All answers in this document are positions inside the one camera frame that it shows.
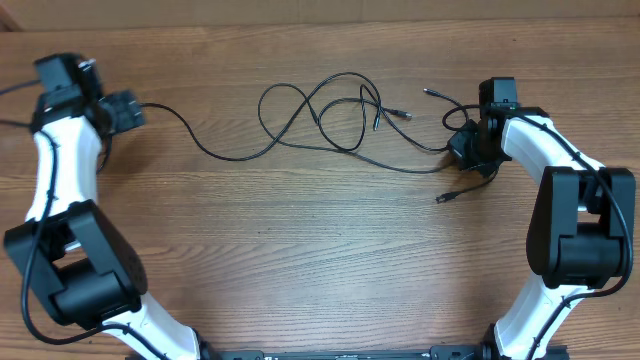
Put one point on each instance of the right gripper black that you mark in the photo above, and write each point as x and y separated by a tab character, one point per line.
456	144

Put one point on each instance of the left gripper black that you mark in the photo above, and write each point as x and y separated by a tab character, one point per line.
129	109

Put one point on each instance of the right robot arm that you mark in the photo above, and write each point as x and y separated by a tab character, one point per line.
579	243

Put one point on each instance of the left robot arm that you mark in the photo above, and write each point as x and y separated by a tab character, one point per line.
80	277

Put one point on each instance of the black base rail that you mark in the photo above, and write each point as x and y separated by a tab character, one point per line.
440	352

